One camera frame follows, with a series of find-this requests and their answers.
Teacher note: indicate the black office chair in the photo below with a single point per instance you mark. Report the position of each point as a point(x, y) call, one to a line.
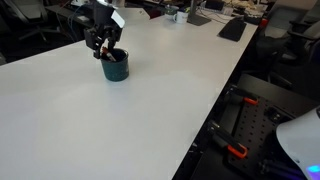
point(290, 50)

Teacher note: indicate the black keyboard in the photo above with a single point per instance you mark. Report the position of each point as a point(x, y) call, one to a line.
point(233, 29)

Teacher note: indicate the white mug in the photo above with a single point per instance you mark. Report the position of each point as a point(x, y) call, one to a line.
point(181, 17)

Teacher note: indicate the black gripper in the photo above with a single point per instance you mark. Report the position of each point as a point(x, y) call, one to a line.
point(100, 35)

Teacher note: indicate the green mug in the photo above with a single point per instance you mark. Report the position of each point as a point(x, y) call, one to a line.
point(171, 10)

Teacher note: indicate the white robot base blue light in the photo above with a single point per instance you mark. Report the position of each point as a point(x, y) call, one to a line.
point(300, 143)

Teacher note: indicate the grey office chair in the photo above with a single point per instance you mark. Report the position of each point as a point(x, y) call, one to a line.
point(26, 16)

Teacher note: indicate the black connector box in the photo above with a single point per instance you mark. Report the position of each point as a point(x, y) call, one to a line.
point(276, 115)

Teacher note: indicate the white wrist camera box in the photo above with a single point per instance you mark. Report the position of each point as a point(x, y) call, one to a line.
point(118, 18)

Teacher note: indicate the dark teal mug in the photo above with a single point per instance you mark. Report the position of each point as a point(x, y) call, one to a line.
point(116, 69)

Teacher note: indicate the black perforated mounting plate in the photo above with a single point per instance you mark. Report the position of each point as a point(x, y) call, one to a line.
point(253, 133)

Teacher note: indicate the orange white marker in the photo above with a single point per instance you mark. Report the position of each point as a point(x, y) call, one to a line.
point(108, 55)

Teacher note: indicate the black orange clamp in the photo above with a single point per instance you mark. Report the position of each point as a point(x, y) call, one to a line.
point(226, 140)
point(241, 97)

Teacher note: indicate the grey monitor stand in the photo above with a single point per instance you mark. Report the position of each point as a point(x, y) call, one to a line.
point(196, 16)

